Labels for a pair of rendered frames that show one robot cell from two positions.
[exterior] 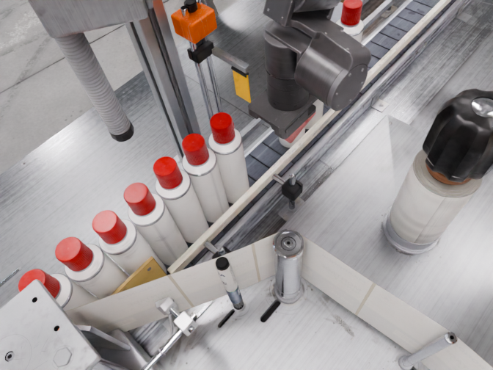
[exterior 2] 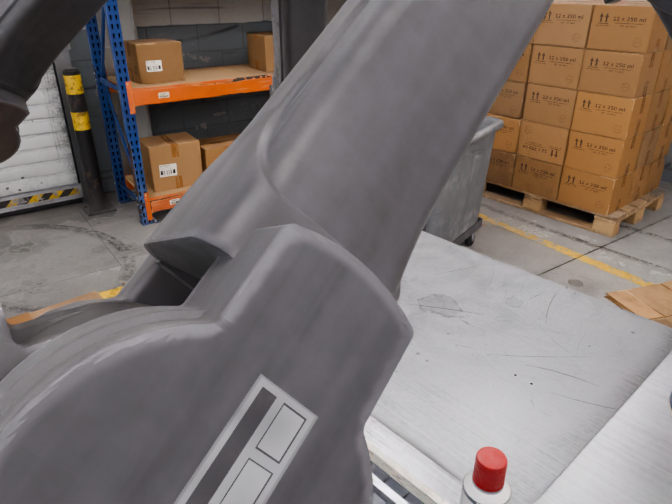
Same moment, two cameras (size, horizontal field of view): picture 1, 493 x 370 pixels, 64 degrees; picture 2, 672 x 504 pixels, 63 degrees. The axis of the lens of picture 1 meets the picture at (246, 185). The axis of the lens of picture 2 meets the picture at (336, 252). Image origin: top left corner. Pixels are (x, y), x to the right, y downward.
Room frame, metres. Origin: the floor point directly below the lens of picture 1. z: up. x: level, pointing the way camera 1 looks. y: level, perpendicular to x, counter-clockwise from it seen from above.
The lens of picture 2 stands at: (0.78, 0.18, 1.54)
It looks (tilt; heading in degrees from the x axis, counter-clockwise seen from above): 26 degrees down; 267
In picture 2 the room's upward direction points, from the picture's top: straight up
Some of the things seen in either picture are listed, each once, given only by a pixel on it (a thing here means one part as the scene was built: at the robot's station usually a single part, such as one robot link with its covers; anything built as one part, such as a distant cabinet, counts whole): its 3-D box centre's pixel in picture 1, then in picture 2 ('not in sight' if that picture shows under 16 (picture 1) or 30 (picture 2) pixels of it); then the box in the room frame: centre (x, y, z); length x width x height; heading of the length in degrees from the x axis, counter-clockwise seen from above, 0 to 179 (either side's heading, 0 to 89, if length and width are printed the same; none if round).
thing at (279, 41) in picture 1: (291, 50); not in sight; (0.38, -0.08, 1.19); 0.07 x 0.06 x 0.07; 32
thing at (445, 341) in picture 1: (424, 352); not in sight; (0.05, -0.18, 0.97); 0.02 x 0.02 x 0.19
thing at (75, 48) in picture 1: (93, 80); not in sight; (0.39, 0.17, 1.18); 0.04 x 0.04 x 0.21
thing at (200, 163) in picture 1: (205, 181); not in sight; (0.35, 0.06, 0.98); 0.05 x 0.05 x 0.20
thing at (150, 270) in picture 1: (137, 292); not in sight; (0.20, 0.19, 0.94); 0.10 x 0.01 x 0.09; 129
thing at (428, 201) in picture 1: (439, 182); not in sight; (0.25, -0.26, 1.03); 0.09 x 0.09 x 0.30
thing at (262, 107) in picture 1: (287, 85); not in sight; (0.38, -0.08, 1.13); 0.10 x 0.07 x 0.07; 129
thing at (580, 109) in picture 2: not in sight; (576, 108); (-1.16, -3.72, 0.70); 1.20 x 0.82 x 1.39; 128
